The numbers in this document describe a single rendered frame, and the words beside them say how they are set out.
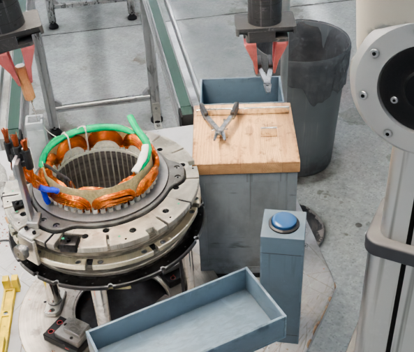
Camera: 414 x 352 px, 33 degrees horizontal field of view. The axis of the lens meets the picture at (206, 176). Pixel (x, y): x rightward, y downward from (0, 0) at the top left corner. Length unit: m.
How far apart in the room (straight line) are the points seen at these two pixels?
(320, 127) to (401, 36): 2.13
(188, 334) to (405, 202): 0.35
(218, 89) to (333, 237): 1.30
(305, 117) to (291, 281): 1.64
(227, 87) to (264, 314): 0.62
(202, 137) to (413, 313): 0.52
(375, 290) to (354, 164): 2.10
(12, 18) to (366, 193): 2.07
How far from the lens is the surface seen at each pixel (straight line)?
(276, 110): 1.34
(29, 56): 1.08
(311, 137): 2.82
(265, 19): 1.18
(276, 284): 1.18
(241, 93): 1.49
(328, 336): 2.33
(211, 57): 3.87
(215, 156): 1.23
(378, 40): 0.70
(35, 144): 1.18
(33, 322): 1.35
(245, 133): 1.29
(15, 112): 2.05
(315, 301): 1.36
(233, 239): 1.33
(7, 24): 1.06
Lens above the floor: 1.78
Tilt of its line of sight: 37 degrees down
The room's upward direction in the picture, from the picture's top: 3 degrees counter-clockwise
